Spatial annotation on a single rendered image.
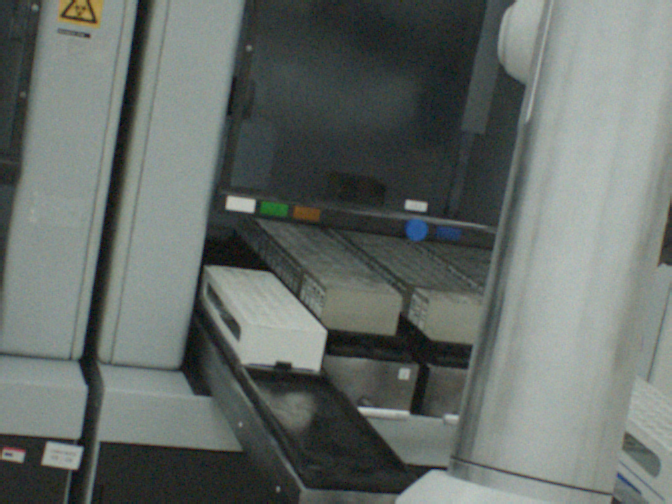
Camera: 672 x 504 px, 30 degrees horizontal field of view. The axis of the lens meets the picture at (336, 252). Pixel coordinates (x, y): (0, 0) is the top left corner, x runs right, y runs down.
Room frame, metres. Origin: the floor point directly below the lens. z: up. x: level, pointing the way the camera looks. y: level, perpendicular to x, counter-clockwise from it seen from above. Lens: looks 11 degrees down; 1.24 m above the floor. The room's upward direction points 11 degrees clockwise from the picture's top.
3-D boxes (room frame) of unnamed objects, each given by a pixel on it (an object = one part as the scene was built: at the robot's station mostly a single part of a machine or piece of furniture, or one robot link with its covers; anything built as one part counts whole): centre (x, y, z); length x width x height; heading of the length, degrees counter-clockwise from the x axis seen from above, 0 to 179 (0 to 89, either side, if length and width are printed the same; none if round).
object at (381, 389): (1.91, 0.03, 0.78); 0.73 x 0.14 x 0.09; 19
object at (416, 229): (1.68, -0.10, 0.98); 0.03 x 0.01 x 0.03; 109
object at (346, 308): (1.69, -0.05, 0.85); 0.12 x 0.02 x 0.06; 109
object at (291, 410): (1.44, 0.03, 0.78); 0.73 x 0.14 x 0.09; 19
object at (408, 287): (1.83, -0.16, 0.85); 0.12 x 0.02 x 0.06; 108
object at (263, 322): (1.61, 0.09, 0.83); 0.30 x 0.10 x 0.06; 19
